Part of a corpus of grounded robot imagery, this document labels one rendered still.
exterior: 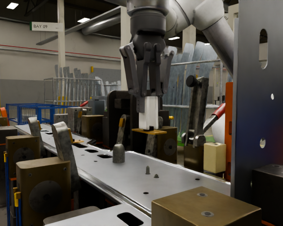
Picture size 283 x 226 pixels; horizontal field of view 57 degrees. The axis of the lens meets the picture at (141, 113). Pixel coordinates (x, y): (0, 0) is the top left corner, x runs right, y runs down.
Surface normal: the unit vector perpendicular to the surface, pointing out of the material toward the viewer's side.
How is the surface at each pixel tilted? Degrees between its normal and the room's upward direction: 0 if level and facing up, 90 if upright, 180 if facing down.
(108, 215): 0
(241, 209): 0
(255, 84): 90
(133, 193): 0
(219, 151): 90
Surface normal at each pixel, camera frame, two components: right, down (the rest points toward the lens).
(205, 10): 0.00, 0.44
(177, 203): 0.00, -1.00
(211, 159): -0.82, 0.04
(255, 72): 0.57, 0.06
